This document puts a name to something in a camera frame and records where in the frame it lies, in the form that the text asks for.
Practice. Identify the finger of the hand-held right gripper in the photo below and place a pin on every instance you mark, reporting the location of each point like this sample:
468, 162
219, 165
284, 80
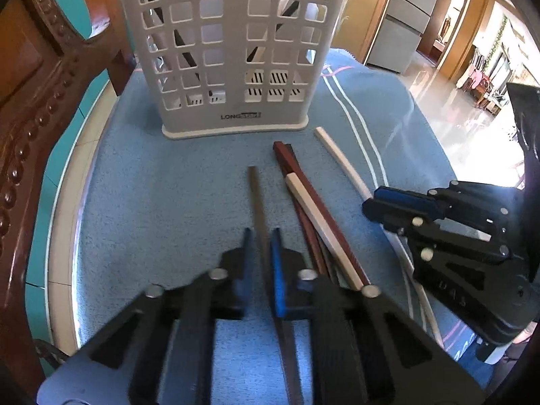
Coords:
400, 197
392, 215

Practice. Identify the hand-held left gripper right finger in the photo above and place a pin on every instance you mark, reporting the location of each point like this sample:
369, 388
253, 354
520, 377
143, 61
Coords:
277, 274

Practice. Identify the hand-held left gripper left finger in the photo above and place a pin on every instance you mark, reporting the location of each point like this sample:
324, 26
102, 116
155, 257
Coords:
246, 261

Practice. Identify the dark brown chopstick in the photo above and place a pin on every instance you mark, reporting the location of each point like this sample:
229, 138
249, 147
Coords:
258, 202
190, 60
255, 54

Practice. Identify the cream chopstick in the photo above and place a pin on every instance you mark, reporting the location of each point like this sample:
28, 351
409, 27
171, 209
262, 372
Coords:
341, 158

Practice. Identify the pile of mixed chopsticks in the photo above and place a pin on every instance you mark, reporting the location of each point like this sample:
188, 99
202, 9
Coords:
312, 202

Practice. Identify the grey plastic utensil holder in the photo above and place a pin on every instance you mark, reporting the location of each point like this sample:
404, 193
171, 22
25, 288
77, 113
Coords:
236, 50

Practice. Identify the blue striped towel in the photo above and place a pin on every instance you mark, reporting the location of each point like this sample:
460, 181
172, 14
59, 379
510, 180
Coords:
168, 198

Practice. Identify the wooden dining chairs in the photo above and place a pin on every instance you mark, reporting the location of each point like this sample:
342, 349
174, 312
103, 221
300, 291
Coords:
485, 88

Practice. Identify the pink cloth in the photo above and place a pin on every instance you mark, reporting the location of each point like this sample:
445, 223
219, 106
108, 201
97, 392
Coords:
476, 79

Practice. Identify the silver refrigerator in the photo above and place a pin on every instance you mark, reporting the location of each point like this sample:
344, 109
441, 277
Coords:
405, 21

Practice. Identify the glass sliding door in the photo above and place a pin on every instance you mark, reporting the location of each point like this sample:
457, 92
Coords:
358, 17

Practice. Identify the green vine plant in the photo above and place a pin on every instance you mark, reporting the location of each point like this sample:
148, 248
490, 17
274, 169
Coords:
500, 36

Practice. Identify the carved wooden chair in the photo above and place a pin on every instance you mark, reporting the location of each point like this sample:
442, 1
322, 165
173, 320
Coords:
25, 93

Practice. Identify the brown doorway frame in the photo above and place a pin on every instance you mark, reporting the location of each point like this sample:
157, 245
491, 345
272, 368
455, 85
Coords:
434, 29

